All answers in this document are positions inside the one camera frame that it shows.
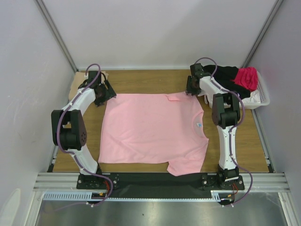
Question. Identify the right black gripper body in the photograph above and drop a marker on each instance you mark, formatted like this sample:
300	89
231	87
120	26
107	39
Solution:
191	87

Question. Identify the white plastic laundry basket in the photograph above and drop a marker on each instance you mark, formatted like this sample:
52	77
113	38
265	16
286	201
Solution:
261	87

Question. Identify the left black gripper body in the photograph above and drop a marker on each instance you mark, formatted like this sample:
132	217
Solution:
106	94

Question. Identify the pink t shirt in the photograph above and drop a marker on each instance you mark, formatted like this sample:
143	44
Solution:
154	129

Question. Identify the folded beige t shirt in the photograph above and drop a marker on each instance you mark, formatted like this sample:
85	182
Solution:
79	78

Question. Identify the aluminium frame rail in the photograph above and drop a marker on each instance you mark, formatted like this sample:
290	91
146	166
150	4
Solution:
262	182

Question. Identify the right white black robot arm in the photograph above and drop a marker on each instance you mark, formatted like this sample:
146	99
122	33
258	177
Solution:
226	116

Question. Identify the crimson red t shirt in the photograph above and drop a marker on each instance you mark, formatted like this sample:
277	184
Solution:
247	78

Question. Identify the black t shirt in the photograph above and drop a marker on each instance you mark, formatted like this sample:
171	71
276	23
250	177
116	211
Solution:
225	76

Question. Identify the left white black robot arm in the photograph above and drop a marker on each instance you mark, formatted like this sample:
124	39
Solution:
70	134

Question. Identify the grey slotted cable duct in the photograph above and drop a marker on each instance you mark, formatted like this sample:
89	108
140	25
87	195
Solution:
90	197

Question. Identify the white t shirt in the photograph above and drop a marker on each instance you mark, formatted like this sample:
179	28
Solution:
251	102

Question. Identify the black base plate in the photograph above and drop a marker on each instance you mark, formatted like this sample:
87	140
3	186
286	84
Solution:
159	185

